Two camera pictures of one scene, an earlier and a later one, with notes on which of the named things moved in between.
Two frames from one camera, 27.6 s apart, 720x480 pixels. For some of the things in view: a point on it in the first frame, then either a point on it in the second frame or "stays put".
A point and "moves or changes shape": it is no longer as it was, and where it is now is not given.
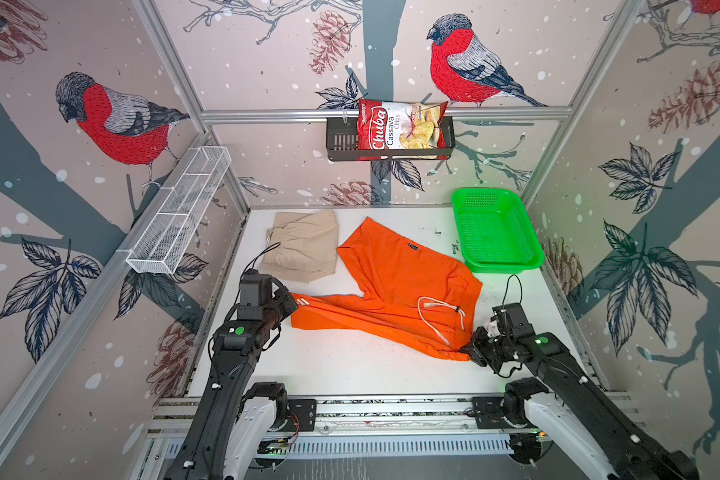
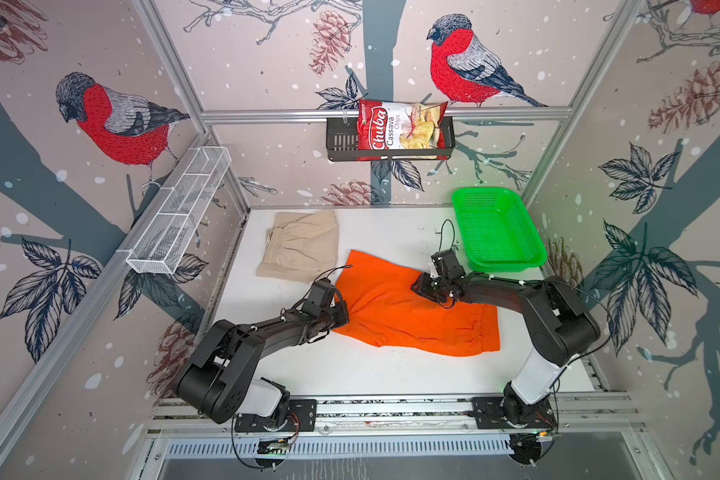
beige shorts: x=301 y=246 stays put
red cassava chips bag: x=385 y=125 stays put
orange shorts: x=416 y=295 moves or changes shape
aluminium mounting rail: x=167 y=414 stays put
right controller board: x=528 y=446 stays put
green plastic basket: x=495 y=231 stays put
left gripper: x=287 y=300 to x=342 y=314
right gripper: x=474 y=352 to x=420 y=286
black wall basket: x=342 y=144 stays put
